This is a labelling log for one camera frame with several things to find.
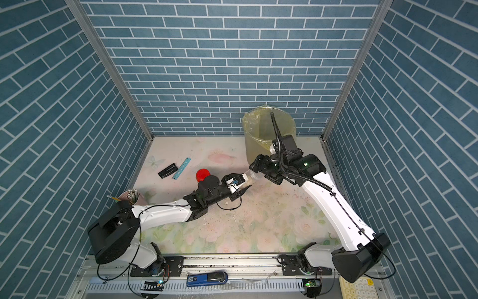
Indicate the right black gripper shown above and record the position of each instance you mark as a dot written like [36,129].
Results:
[266,160]

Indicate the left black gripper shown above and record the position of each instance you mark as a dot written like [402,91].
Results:
[240,193]

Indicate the white lidded rice jar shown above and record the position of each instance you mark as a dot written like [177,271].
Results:
[254,177]

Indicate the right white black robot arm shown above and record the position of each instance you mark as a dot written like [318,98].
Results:
[360,248]

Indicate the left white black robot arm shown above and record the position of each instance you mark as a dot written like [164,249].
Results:
[116,234]

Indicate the red lidded rice jar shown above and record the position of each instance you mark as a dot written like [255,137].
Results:
[202,174]

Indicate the beige bin with yellow bag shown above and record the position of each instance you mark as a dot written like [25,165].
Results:
[259,131]

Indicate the teal ruler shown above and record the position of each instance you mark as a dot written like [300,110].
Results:
[182,167]

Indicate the black stapler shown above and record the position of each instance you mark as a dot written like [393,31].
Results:
[168,171]

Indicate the blue black handheld device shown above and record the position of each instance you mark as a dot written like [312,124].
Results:
[207,279]

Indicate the pink pen holder cup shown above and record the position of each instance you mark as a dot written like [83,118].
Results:
[132,196]

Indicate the yellow egg tray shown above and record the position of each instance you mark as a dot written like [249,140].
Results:
[363,288]

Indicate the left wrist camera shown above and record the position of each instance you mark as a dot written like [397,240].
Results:
[236,182]

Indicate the aluminium mounting rail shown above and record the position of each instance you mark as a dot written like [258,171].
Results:
[249,266]

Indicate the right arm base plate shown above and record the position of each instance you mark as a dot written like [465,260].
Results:
[294,265]

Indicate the white slotted cable duct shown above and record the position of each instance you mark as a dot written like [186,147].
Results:
[179,287]

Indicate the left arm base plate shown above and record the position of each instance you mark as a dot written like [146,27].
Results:
[168,266]

